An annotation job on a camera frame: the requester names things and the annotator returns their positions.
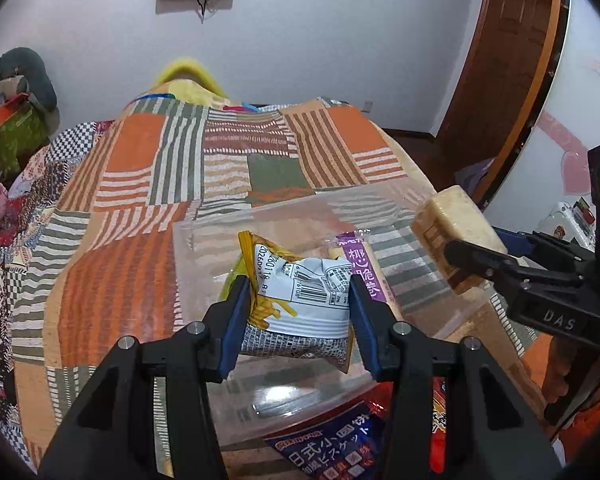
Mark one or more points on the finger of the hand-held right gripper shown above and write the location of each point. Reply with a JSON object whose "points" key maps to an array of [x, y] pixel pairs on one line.
{"points": [[517, 241], [485, 259]]}

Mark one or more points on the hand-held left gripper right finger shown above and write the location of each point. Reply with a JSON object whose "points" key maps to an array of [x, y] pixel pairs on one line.
{"points": [[362, 322]]}

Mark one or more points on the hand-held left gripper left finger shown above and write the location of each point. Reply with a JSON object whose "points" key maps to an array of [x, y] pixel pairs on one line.
{"points": [[238, 317]]}

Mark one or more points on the beige wafer snack packet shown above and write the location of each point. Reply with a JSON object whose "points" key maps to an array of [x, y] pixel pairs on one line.
{"points": [[460, 215]]}

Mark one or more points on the purple label snack packet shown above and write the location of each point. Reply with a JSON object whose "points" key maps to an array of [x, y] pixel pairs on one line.
{"points": [[368, 271]]}

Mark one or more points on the white and yellow snack packet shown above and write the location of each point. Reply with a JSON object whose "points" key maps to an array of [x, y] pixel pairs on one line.
{"points": [[305, 310]]}

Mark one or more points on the clear plastic container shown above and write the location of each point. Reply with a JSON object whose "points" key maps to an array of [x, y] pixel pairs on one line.
{"points": [[280, 395]]}

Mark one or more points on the person's right hand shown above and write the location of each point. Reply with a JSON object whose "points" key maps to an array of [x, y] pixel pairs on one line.
{"points": [[555, 371]]}

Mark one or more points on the white printed box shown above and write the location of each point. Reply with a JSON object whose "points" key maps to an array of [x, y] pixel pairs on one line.
{"points": [[556, 220]]}

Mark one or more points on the purple cloth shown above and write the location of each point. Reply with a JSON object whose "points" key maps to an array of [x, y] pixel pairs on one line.
{"points": [[472, 176]]}

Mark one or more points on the red snack packet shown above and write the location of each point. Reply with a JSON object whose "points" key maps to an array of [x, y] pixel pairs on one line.
{"points": [[439, 410]]}

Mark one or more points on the orange striped patchwork blanket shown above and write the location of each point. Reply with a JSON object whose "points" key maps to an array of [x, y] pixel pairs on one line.
{"points": [[130, 260]]}

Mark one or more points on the blue snack packet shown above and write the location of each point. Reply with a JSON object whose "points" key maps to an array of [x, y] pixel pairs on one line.
{"points": [[330, 447]]}

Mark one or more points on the white cabinet with pink stickers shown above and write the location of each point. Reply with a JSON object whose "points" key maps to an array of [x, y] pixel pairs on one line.
{"points": [[580, 85]]}

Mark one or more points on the brown wooden door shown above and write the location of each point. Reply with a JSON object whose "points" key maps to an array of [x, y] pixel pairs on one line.
{"points": [[505, 60]]}

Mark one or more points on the checkered patchwork quilt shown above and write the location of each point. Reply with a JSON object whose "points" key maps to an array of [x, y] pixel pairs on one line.
{"points": [[25, 260]]}

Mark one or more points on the yellow pillow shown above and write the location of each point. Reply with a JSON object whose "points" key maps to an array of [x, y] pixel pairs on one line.
{"points": [[190, 72]]}

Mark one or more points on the green and orange box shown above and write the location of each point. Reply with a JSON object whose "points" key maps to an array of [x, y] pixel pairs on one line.
{"points": [[10, 132]]}

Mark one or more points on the dark green cap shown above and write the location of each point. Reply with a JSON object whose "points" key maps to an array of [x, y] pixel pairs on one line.
{"points": [[25, 67]]}

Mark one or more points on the wall outlet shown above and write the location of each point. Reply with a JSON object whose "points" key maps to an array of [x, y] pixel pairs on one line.
{"points": [[366, 106]]}

